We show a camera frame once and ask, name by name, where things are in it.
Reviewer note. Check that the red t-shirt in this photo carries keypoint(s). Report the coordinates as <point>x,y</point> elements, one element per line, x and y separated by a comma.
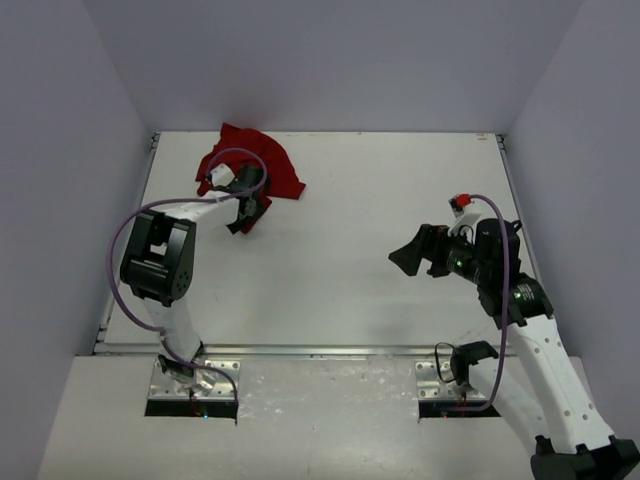
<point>282,180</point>

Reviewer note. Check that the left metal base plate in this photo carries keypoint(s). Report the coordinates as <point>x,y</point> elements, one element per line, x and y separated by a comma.
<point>211,384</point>

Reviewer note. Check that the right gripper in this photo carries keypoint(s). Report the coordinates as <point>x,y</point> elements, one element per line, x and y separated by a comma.
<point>429,244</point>

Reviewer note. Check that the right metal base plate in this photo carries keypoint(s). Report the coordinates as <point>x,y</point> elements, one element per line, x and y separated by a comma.
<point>430,384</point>

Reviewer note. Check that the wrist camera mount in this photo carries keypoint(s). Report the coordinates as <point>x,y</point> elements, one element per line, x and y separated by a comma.
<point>221,175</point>
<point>465,211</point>

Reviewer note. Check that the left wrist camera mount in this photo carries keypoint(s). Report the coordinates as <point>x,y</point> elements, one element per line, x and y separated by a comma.
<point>221,175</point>

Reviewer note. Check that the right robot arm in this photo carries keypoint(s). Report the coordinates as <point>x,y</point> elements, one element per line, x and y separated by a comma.
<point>557,421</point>

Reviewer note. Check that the aluminium table frame rail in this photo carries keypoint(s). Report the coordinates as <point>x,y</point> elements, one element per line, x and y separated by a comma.
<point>313,276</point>

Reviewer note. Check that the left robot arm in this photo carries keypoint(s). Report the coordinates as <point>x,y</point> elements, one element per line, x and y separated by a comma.
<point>159,260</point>

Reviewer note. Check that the metal base plate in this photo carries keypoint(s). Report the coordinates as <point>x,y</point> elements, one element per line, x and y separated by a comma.
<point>430,384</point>
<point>211,384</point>

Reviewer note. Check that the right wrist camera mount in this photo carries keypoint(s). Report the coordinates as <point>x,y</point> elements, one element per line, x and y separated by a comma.
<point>465,211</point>

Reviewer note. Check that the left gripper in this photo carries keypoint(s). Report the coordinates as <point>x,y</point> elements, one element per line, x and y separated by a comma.
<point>251,206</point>

